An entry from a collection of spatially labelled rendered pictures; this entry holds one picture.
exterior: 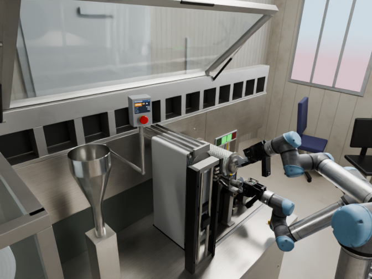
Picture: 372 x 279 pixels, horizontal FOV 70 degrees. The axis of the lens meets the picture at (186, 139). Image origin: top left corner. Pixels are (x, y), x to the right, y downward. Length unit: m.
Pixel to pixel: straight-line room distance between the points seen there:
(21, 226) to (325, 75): 4.08
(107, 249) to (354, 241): 0.85
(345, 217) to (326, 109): 3.48
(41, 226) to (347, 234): 0.80
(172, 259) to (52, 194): 0.63
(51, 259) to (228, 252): 0.98
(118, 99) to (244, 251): 0.96
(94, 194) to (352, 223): 0.82
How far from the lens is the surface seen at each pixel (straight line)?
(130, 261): 1.41
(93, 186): 0.97
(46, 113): 1.12
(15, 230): 0.59
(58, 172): 1.21
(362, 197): 1.11
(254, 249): 1.50
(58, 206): 1.29
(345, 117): 4.26
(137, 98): 0.91
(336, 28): 4.25
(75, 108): 1.16
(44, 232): 0.61
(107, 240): 1.15
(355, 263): 1.02
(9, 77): 0.94
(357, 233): 0.92
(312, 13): 4.43
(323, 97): 4.35
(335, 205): 1.37
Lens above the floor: 1.94
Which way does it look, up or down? 24 degrees down
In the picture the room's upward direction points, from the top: 1 degrees clockwise
